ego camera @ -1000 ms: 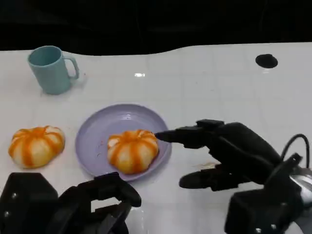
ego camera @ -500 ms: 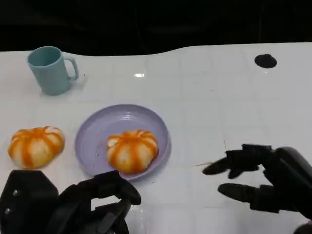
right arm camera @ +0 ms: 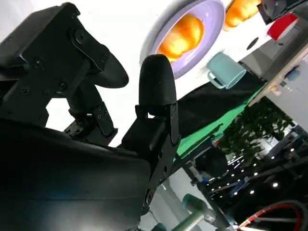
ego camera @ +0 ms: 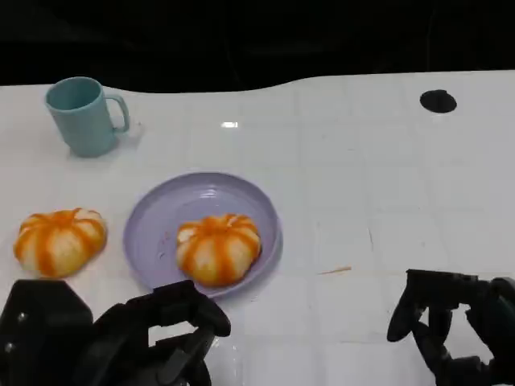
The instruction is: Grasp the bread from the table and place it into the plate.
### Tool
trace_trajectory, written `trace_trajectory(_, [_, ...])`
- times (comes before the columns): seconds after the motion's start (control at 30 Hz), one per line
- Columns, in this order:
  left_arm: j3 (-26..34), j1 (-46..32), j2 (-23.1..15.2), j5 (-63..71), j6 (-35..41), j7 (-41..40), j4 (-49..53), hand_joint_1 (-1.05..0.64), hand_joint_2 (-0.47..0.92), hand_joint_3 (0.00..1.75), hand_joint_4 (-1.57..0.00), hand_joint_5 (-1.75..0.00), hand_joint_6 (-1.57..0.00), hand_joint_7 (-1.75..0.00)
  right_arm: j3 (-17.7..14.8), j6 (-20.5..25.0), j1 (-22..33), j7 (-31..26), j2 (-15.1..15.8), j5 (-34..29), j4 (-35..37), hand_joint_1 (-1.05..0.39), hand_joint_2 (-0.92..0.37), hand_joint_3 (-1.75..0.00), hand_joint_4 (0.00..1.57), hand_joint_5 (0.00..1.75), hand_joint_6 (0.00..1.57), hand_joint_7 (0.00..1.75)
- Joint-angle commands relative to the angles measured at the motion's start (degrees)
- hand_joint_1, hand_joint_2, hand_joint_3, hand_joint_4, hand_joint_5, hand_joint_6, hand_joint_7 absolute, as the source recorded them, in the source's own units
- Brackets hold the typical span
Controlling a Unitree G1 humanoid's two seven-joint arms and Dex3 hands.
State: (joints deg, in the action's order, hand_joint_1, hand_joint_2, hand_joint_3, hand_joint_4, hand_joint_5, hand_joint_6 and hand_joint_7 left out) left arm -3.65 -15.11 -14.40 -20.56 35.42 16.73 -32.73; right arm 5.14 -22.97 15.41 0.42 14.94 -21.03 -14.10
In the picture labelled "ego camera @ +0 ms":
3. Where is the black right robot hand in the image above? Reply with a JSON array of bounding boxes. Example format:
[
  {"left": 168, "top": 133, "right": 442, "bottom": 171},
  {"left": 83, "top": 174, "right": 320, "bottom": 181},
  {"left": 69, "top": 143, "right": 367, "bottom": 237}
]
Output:
[{"left": 386, "top": 269, "right": 515, "bottom": 386}]

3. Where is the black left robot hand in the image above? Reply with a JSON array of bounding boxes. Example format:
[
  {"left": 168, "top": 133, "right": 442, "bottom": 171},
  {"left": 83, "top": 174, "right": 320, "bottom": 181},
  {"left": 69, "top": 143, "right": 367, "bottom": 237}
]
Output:
[{"left": 84, "top": 280, "right": 233, "bottom": 386}]

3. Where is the lilac plate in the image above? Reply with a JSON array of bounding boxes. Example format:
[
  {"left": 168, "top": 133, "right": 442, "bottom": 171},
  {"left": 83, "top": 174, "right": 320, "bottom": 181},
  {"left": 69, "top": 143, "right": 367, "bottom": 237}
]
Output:
[{"left": 122, "top": 171, "right": 284, "bottom": 301}]

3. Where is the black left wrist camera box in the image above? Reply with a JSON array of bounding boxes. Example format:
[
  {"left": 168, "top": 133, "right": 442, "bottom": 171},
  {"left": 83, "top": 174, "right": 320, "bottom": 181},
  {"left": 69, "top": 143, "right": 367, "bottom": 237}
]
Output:
[{"left": 0, "top": 280, "right": 94, "bottom": 386}]

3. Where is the black round table grommet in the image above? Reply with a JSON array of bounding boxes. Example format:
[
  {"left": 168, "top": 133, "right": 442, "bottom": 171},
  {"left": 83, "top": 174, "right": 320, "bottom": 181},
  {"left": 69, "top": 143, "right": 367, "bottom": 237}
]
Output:
[{"left": 418, "top": 89, "right": 458, "bottom": 114}]

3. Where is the orange white toy bread roll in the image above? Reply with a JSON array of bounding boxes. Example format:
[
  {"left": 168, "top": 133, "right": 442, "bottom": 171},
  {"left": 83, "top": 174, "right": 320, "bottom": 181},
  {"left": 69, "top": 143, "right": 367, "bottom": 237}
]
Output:
[
  {"left": 13, "top": 207, "right": 109, "bottom": 279},
  {"left": 175, "top": 213, "right": 262, "bottom": 288}
]

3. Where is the pale green mug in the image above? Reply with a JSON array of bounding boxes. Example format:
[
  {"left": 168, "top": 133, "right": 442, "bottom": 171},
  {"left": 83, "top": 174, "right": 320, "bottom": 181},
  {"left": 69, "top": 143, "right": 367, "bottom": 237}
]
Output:
[{"left": 43, "top": 76, "right": 130, "bottom": 158}]

